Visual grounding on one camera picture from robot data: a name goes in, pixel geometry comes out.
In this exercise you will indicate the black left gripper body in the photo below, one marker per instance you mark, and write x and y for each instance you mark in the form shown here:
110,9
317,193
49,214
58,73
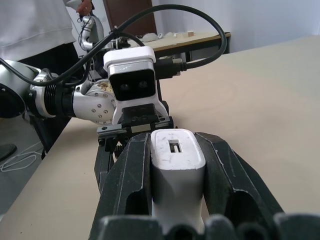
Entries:
140,120

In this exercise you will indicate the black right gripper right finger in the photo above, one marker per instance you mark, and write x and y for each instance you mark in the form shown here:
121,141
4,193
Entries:
225,172

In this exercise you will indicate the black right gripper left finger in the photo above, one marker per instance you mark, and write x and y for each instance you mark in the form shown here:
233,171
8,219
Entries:
125,180

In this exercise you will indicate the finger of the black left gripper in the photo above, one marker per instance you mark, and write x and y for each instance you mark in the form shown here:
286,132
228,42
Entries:
103,165

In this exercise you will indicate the white charger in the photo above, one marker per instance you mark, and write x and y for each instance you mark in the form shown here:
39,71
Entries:
175,155

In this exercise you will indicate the person's bare hand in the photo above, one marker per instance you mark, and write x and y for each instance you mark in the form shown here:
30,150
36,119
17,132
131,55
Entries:
83,7

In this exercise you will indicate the white objects on side table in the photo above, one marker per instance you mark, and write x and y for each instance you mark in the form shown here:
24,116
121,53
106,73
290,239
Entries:
152,36

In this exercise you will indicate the wooden side table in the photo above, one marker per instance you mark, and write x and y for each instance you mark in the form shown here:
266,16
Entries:
185,41

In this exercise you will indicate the black round floor base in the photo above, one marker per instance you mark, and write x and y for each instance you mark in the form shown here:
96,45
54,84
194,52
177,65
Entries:
7,152

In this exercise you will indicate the small wooden block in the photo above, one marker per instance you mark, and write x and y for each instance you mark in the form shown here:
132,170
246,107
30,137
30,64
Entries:
190,32

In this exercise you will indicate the brown door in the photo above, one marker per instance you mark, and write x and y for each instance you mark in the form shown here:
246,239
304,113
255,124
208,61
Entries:
130,15

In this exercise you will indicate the person in white shirt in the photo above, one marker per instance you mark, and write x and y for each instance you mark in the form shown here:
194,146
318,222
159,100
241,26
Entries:
30,22

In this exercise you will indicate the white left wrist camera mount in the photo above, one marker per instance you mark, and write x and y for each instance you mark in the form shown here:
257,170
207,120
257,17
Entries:
130,60

